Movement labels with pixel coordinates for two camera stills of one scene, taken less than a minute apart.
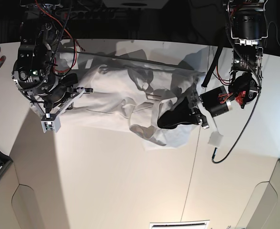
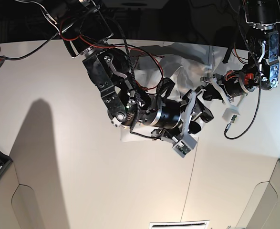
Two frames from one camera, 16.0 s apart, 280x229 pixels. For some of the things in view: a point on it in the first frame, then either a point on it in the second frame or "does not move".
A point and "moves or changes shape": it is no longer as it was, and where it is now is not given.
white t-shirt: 128,89 moves or changes shape
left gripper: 50,107 -> 171,120
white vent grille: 191,224 does not move
